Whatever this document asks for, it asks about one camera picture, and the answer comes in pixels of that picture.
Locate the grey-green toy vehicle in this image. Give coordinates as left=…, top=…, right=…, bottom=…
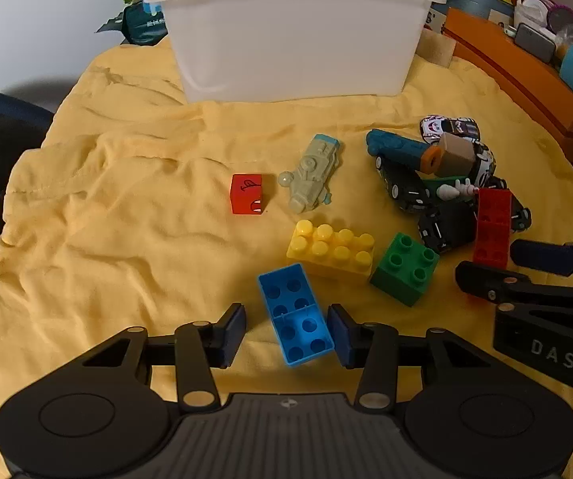
left=279, top=134, right=343, bottom=214

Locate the yellow toy brick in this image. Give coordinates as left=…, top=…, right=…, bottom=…
left=286, top=220, right=376, bottom=283

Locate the green toy brick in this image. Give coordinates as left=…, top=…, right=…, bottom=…
left=370, top=232, right=440, bottom=307

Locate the green snowman toy tile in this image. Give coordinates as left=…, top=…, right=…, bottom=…
left=423, top=174, right=482, bottom=204

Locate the white patterned toy car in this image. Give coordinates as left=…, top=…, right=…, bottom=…
left=468, top=142, right=497, bottom=188
left=419, top=115, right=481, bottom=142

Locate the grey case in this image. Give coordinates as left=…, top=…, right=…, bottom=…
left=513, top=22, right=557, bottom=64

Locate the blue toy brick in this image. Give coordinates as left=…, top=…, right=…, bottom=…
left=258, top=263, right=335, bottom=369

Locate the dark teal bag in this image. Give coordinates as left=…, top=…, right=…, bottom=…
left=95, top=2, right=170, bottom=46

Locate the tan toy cube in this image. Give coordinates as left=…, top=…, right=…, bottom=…
left=433, top=132, right=477, bottom=178

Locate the white plastic container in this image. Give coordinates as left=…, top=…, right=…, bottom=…
left=143, top=0, right=448, bottom=105

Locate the blue toy with orange end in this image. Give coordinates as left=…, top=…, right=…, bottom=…
left=365, top=129, right=442, bottom=175

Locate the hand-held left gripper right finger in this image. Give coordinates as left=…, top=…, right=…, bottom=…
left=327, top=303, right=498, bottom=413

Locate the yellow blanket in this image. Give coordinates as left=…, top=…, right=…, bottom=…
left=0, top=35, right=573, bottom=479

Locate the tan cardboard block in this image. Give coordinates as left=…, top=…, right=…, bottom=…
left=418, top=30, right=457, bottom=69

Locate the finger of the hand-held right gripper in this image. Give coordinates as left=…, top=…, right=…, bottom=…
left=455, top=260, right=573, bottom=313
left=510, top=238, right=573, bottom=280

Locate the purple lidded jar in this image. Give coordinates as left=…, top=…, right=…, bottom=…
left=548, top=2, right=573, bottom=34

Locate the red toy cube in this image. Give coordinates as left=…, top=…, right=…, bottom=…
left=230, top=174, right=270, bottom=216

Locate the red toy brick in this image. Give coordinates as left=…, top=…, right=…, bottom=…
left=472, top=187, right=513, bottom=270

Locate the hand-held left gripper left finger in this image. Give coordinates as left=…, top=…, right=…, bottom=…
left=69, top=302, right=247, bottom=413

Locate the orange box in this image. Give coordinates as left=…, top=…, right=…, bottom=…
left=441, top=7, right=573, bottom=163

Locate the black toy car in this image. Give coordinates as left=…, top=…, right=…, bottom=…
left=486, top=177, right=531, bottom=233
left=375, top=157, right=432, bottom=214
left=418, top=202, right=477, bottom=254

